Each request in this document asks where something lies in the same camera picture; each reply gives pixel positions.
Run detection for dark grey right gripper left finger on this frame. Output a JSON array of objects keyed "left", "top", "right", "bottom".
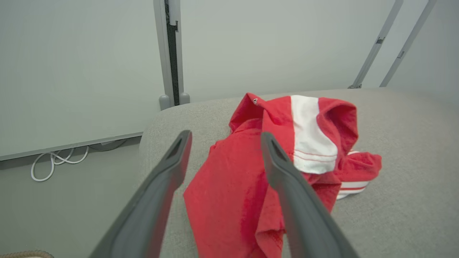
[{"left": 90, "top": 130, "right": 193, "bottom": 258}]

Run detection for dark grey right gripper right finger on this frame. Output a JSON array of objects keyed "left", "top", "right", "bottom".
[{"left": 260, "top": 132, "right": 360, "bottom": 258}]

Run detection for red and white garment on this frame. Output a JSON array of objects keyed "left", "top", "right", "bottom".
[{"left": 184, "top": 92, "right": 382, "bottom": 258}]

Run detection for beige woven laundry basket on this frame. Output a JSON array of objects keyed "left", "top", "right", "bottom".
[{"left": 0, "top": 250, "right": 54, "bottom": 258}]

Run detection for grey fabric sofa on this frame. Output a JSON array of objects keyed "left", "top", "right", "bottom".
[{"left": 138, "top": 88, "right": 459, "bottom": 258}]

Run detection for grey slanted metal strut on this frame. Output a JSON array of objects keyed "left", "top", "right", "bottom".
[
  {"left": 379, "top": 0, "right": 438, "bottom": 87},
  {"left": 349, "top": 0, "right": 404, "bottom": 89}
]

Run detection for thin dark cable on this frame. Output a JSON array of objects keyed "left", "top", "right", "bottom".
[{"left": 88, "top": 140, "right": 128, "bottom": 151}]

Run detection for white coiled cable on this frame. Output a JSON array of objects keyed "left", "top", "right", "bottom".
[{"left": 31, "top": 145, "right": 89, "bottom": 182}]

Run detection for grey vertical wall post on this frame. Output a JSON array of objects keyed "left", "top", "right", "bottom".
[{"left": 153, "top": 0, "right": 190, "bottom": 111}]

